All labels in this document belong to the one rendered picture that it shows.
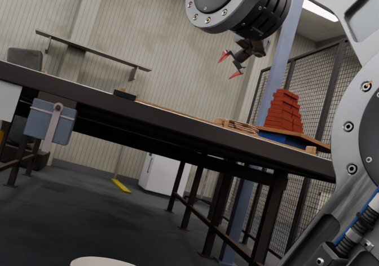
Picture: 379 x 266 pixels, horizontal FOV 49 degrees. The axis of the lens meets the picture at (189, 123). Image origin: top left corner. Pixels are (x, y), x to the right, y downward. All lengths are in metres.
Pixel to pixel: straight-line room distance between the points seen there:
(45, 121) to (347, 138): 1.04
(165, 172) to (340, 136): 6.38
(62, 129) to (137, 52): 6.29
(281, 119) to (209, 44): 5.73
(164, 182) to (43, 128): 5.57
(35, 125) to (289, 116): 1.56
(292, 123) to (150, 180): 4.54
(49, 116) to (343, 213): 1.06
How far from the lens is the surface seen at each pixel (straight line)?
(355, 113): 0.52
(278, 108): 2.47
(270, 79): 3.69
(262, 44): 1.89
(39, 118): 1.39
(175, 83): 7.74
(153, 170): 6.80
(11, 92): 1.44
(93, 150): 7.45
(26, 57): 6.91
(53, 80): 1.41
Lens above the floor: 0.79
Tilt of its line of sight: 4 degrees up
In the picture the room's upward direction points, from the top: 16 degrees clockwise
